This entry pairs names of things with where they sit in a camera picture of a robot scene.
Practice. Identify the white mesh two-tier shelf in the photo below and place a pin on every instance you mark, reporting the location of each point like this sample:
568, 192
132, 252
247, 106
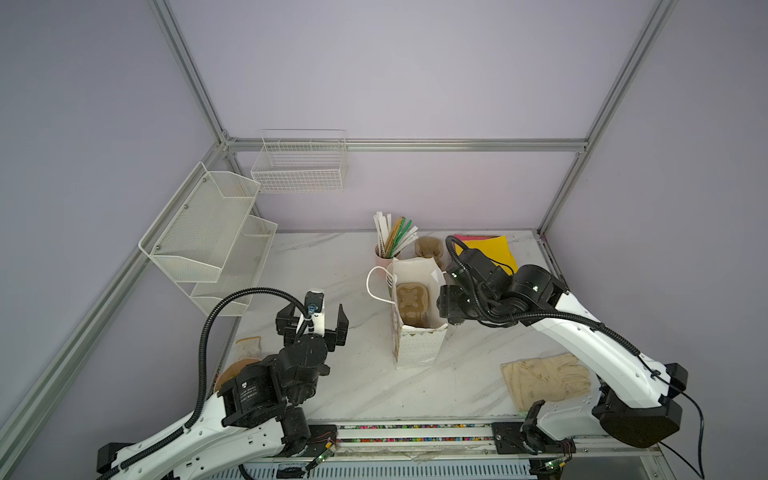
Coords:
208, 240

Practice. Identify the white paper gift bag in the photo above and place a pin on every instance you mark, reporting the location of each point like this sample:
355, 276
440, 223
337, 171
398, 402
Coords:
418, 330

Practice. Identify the beige work glove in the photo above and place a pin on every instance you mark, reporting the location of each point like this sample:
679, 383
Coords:
552, 379

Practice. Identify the brown pulp cup carrier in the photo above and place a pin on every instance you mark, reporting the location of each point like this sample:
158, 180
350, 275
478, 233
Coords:
430, 248
413, 304

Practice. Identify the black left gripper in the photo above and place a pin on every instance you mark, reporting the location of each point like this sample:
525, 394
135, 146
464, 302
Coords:
286, 326

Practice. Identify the yellow paper napkin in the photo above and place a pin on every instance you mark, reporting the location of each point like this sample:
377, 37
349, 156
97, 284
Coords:
498, 250

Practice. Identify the pink straw holder cup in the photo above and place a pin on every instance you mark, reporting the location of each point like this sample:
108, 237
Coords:
380, 260

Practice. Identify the white wire basket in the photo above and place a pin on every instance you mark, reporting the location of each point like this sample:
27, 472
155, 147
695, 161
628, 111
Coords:
293, 161

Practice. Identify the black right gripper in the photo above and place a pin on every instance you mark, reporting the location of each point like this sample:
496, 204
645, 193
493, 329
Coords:
443, 303

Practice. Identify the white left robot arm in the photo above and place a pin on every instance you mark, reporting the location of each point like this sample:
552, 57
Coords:
255, 414

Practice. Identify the small beige cloth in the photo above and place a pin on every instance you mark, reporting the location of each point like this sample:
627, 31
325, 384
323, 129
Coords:
247, 349

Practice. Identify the bundle of wrapped straws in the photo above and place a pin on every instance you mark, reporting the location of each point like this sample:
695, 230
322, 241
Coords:
393, 234

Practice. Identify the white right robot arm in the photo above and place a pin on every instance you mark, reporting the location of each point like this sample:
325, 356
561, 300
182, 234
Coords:
634, 402

